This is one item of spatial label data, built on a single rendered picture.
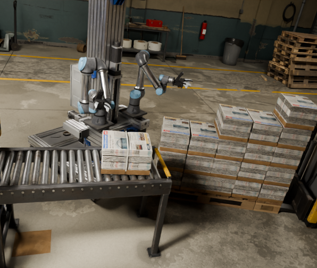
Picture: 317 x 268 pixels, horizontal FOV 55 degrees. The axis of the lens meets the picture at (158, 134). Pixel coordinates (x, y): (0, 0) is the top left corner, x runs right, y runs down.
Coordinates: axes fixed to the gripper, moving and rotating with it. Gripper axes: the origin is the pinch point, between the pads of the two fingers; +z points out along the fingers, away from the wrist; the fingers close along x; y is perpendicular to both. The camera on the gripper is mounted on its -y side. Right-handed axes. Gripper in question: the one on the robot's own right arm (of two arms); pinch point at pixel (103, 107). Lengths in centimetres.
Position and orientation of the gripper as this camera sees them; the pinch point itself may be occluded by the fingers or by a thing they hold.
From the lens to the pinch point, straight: 240.0
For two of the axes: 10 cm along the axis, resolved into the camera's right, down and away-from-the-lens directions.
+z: 4.1, 4.8, -7.8
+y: -2.6, 8.8, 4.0
